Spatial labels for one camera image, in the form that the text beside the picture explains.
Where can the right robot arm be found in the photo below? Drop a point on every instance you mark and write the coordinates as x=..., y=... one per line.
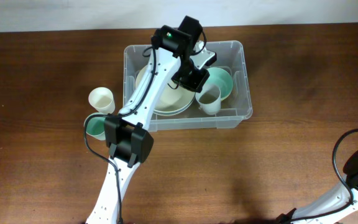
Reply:
x=335, y=204

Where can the mint green cup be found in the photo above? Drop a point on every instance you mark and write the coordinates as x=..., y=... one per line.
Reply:
x=95, y=126

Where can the cream cup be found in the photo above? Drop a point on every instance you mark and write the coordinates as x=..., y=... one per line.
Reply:
x=102, y=99

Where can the clear plastic storage container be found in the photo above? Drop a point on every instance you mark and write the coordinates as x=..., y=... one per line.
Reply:
x=234, y=109

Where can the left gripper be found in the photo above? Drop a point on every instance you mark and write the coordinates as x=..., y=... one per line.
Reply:
x=198, y=84

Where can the mint green bowl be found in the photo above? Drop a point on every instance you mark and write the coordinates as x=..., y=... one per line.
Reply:
x=222, y=79

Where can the grey cup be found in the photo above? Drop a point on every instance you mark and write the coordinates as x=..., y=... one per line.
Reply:
x=209, y=99

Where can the beige plate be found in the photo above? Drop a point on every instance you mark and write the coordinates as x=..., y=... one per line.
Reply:
x=171, y=96

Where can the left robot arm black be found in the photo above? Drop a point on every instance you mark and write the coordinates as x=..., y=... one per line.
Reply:
x=175, y=56

